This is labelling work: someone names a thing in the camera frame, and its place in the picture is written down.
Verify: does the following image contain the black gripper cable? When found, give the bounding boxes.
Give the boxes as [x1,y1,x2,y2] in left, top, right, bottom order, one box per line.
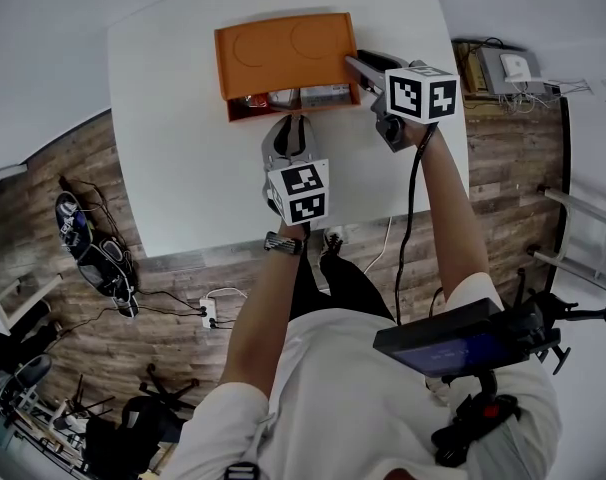
[393,123,440,326]

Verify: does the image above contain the person's black trousers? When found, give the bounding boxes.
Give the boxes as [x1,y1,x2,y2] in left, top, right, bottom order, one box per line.
[288,251,397,323]

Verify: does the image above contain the black strap buckle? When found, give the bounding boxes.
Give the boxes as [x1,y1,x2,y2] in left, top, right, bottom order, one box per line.
[221,459,263,480]

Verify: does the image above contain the white cabinet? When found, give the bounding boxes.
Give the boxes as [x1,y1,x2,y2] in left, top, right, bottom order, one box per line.
[0,163,65,340]

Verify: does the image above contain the white power strip cable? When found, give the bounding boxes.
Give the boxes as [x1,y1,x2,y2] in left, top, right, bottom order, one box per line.
[206,286,249,302]

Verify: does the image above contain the orange box drawer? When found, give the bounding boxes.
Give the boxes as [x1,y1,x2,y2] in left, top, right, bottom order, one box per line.
[225,82,363,126]

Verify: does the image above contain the black stool seat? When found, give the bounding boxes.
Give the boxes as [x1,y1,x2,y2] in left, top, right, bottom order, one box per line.
[11,352,54,390]

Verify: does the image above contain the person's left forearm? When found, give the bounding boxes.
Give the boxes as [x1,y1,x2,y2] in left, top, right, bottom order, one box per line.
[217,221,310,390]

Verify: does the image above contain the grey packet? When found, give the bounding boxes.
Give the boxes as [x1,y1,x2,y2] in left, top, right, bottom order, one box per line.
[299,83,353,110]

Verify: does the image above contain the person's right forearm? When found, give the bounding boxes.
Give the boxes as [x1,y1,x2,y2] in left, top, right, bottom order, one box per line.
[406,121,492,305]

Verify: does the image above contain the black clamp with red button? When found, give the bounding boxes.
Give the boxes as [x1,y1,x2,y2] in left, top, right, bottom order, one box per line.
[429,370,523,468]

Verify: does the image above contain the black wristwatch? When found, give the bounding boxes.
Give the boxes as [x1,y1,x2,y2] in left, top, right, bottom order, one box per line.
[263,230,306,257]

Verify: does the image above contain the black chest-mounted monitor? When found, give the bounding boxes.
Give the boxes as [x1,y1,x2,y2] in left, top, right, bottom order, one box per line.
[372,296,508,380]

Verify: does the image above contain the orange box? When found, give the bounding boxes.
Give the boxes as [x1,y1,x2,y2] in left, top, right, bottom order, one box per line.
[213,11,363,102]

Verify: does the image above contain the thin white floor cable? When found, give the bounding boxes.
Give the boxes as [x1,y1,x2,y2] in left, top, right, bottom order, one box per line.
[361,215,395,276]

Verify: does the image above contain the person's white shoe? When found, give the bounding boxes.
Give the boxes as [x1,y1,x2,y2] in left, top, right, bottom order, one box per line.
[321,225,346,258]

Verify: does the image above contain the black and white bag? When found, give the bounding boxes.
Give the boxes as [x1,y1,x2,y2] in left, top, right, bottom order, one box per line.
[54,189,142,320]

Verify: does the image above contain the red small item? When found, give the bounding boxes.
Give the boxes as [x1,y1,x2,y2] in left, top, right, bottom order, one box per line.
[239,94,270,113]

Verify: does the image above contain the black office chair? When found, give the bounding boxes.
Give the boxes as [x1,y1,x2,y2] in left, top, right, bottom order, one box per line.
[81,361,203,480]

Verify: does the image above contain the white router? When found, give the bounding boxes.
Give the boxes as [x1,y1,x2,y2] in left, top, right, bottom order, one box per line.
[498,52,531,84]

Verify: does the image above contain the white power strip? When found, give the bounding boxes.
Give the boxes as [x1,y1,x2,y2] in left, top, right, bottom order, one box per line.
[198,296,220,331]

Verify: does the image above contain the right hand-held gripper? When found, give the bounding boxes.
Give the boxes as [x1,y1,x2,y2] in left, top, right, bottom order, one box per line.
[343,49,460,155]

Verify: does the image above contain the brown cardboard box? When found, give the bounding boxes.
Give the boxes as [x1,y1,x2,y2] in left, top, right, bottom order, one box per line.
[451,39,488,95]

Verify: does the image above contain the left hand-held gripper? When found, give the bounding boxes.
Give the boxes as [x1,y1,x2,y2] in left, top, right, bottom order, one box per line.
[260,115,331,228]

